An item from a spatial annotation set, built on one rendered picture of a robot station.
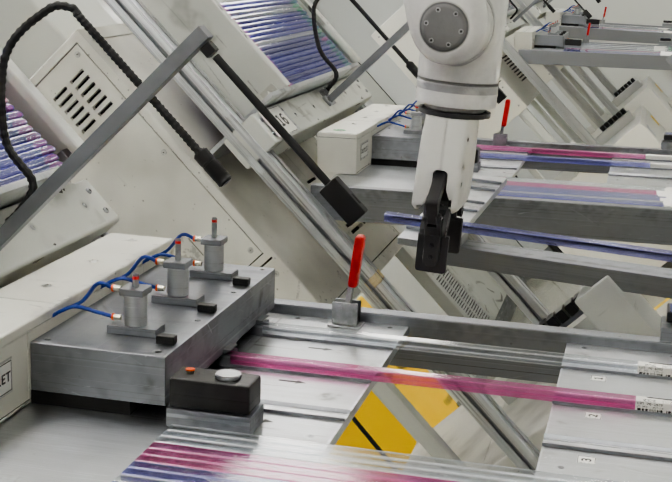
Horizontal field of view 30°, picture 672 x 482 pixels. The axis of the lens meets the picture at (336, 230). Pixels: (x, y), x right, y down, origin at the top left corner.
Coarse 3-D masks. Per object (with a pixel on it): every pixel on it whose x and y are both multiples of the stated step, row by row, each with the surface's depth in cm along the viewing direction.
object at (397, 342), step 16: (304, 336) 139; (320, 336) 138; (336, 336) 138; (352, 336) 137; (368, 336) 137; (384, 336) 137; (400, 336) 137; (432, 352) 135; (448, 352) 135; (464, 352) 134; (480, 352) 134; (496, 352) 134; (512, 352) 133; (528, 352) 133; (544, 352) 133; (592, 368) 131; (608, 368) 131; (624, 368) 130
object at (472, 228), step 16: (416, 224) 167; (464, 224) 165; (480, 224) 165; (528, 240) 163; (544, 240) 162; (560, 240) 161; (576, 240) 160; (592, 240) 161; (640, 256) 158; (656, 256) 157
